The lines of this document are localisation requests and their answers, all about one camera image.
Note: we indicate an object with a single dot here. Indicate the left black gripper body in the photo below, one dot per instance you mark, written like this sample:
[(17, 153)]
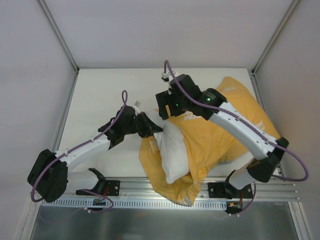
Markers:
[(144, 124)]

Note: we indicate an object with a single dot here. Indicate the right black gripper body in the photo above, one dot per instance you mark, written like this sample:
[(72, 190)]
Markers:
[(162, 105)]

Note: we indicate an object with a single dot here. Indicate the white pillow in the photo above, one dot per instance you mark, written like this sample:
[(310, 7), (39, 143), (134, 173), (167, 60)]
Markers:
[(172, 148)]

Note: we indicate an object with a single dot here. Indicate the yellow Mickey Mouse pillowcase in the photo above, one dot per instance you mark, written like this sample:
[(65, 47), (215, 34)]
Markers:
[(207, 145)]

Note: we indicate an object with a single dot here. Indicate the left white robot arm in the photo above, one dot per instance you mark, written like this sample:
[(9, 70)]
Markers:
[(53, 175)]

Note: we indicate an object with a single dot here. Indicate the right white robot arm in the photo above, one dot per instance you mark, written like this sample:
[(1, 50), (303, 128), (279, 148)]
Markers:
[(266, 150)]

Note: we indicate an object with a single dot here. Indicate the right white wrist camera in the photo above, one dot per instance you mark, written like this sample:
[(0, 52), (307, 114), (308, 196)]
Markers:
[(167, 77)]

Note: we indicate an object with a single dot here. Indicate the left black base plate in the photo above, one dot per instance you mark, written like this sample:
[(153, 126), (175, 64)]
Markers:
[(112, 187)]

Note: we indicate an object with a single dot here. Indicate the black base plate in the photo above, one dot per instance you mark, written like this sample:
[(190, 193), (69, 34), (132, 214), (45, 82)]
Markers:
[(227, 191), (112, 187)]

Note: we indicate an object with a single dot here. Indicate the white slotted cable duct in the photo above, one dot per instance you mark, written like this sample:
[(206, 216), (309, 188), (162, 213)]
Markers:
[(134, 203)]

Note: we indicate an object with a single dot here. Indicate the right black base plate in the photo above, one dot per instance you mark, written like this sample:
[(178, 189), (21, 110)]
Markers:
[(227, 191)]

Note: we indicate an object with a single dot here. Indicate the left aluminium frame post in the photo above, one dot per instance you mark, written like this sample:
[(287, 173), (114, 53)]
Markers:
[(58, 34)]

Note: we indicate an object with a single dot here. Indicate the aluminium frame post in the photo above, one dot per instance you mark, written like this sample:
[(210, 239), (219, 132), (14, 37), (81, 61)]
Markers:
[(275, 35), (58, 34)]

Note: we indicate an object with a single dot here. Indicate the right aluminium frame post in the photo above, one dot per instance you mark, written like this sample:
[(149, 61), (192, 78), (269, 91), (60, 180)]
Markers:
[(275, 35)]

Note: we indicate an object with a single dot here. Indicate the aluminium mounting rail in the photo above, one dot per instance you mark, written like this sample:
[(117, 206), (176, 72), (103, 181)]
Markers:
[(140, 188)]

